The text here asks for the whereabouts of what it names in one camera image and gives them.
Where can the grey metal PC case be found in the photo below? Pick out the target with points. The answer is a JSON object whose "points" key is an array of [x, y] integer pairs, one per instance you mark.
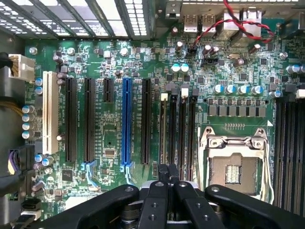
{"points": [[14, 43]]}

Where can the silver USB port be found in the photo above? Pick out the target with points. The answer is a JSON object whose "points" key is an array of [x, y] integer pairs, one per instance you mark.
{"points": [[190, 23], [208, 23]]}

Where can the CPU socket locking lever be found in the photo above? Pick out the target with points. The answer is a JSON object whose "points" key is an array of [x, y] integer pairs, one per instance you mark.
{"points": [[268, 167], [199, 148]]}

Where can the silver network port stack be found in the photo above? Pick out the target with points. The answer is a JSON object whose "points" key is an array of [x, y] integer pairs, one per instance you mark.
{"points": [[240, 31]]}

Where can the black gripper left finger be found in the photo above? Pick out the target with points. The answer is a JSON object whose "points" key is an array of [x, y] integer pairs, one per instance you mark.
{"points": [[155, 205]]}

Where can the long black expansion slot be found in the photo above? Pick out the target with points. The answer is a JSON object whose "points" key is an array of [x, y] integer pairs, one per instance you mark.
{"points": [[146, 119], [89, 119], [71, 119]]}

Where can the metal CPU socket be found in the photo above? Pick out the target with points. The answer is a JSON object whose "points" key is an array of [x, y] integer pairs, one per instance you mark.
{"points": [[234, 171]]}

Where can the silver blue capacitor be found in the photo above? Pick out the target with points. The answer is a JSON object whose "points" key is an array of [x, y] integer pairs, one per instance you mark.
{"points": [[218, 89], [230, 89], [184, 68], [257, 89], [175, 68], [243, 89]]}

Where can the black fan header connector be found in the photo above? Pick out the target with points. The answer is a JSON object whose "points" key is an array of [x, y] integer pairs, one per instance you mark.
{"points": [[209, 62]]}

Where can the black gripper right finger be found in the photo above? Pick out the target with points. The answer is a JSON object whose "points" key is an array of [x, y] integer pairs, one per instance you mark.
{"points": [[190, 210]]}

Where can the green motherboard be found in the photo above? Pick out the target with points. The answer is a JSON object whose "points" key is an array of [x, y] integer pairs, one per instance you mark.
{"points": [[112, 133]]}

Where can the short black expansion slot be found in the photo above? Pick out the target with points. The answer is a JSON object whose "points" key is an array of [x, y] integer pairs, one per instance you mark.
{"points": [[108, 90]]}

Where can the white power connector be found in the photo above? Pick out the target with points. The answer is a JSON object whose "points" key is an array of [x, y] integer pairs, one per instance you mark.
{"points": [[22, 68]]}

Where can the white PCI expansion slot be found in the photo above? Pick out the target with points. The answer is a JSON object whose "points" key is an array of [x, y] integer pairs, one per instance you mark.
{"points": [[50, 112]]}

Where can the blue expansion slot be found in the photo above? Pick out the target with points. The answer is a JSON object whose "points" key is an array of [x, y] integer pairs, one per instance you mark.
{"points": [[126, 119]]}

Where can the black RAM slot white latch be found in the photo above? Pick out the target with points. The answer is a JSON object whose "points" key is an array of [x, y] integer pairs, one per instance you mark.
{"points": [[183, 133], [163, 128], [300, 148]]}

